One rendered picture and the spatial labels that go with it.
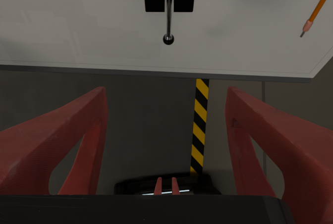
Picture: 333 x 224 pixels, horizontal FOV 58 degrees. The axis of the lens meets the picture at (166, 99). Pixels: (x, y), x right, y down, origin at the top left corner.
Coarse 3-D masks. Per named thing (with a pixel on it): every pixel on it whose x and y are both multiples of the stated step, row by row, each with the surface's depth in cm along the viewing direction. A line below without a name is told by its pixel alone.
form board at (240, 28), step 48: (0, 0) 37; (48, 0) 37; (96, 0) 37; (144, 0) 37; (240, 0) 37; (288, 0) 37; (0, 48) 45; (48, 48) 45; (96, 48) 45; (144, 48) 45; (192, 48) 45; (240, 48) 45; (288, 48) 45
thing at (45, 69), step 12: (60, 72) 50; (72, 72) 50; (84, 72) 50; (96, 72) 50; (108, 72) 50; (120, 72) 51; (132, 72) 51; (144, 72) 51; (156, 72) 51; (168, 72) 51; (180, 72) 51
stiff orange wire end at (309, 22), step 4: (320, 0) 24; (324, 0) 23; (320, 4) 24; (316, 8) 24; (320, 8) 24; (316, 12) 25; (312, 16) 25; (308, 20) 26; (312, 20) 25; (308, 24) 26; (304, 28) 26; (308, 28) 26; (304, 32) 27; (300, 36) 27
